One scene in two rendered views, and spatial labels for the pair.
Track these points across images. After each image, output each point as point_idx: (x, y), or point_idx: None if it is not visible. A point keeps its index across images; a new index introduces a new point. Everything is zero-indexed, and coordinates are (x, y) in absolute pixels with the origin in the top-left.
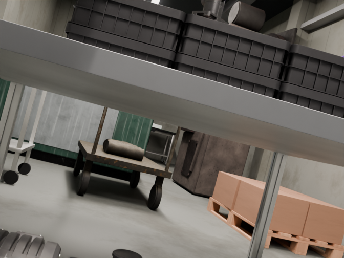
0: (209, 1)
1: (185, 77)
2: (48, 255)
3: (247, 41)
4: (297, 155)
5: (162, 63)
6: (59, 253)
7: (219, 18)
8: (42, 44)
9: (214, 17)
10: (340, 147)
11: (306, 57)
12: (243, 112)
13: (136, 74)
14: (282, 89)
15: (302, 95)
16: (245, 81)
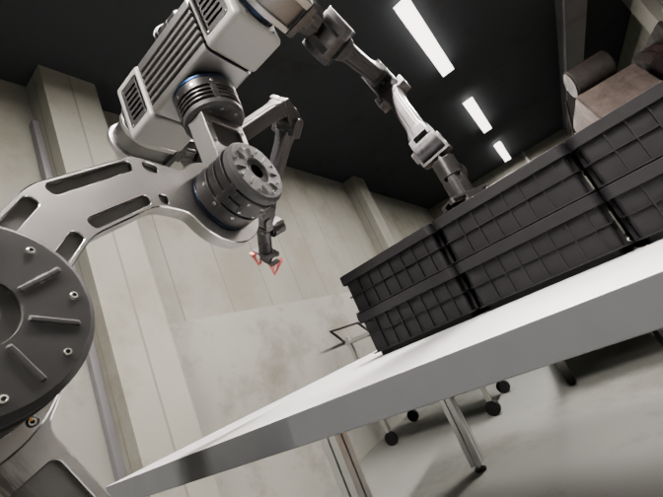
0: (447, 186)
1: (370, 390)
2: None
3: (510, 189)
4: None
5: (450, 286)
6: None
7: (469, 190)
8: (254, 444)
9: (464, 195)
10: None
11: (599, 136)
12: (465, 387)
13: (330, 421)
14: (608, 198)
15: (644, 180)
16: (551, 230)
